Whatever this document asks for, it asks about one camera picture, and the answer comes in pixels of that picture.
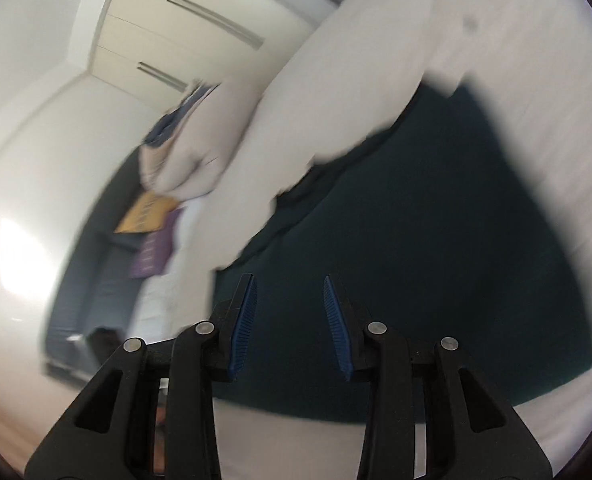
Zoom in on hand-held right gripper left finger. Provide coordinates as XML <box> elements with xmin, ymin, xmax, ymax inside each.
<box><xmin>24</xmin><ymin>272</ymin><xmax>257</xmax><ymax>480</ymax></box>

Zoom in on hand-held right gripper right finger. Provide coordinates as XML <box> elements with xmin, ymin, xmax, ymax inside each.
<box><xmin>323</xmin><ymin>275</ymin><xmax>554</xmax><ymax>480</ymax></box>

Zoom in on dark green sweater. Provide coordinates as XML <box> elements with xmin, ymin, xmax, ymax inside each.
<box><xmin>213</xmin><ymin>82</ymin><xmax>592</xmax><ymax>423</ymax></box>

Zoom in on purple patterned pillow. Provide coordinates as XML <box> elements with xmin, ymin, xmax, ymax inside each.
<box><xmin>128</xmin><ymin>207</ymin><xmax>184</xmax><ymax>280</ymax></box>

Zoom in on yellow patterned pillow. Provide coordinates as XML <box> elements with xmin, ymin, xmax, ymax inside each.
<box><xmin>113</xmin><ymin>190</ymin><xmax>179</xmax><ymax>235</ymax></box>

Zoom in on grey padded headboard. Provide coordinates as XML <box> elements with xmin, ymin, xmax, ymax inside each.
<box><xmin>43</xmin><ymin>160</ymin><xmax>187</xmax><ymax>381</ymax></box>

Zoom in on beige folded duvet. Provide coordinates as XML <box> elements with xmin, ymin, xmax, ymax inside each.
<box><xmin>138</xmin><ymin>80</ymin><xmax>271</xmax><ymax>201</ymax></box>

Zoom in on blue grey folded blanket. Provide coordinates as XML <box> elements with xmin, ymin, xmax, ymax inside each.
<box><xmin>143</xmin><ymin>80</ymin><xmax>221</xmax><ymax>148</ymax></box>

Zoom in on cream wardrobe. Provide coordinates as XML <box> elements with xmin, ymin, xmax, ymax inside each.
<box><xmin>90</xmin><ymin>0</ymin><xmax>341</xmax><ymax>111</ymax></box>

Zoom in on white bed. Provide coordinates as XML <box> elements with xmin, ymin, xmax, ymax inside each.
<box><xmin>136</xmin><ymin>0</ymin><xmax>592</xmax><ymax>480</ymax></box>

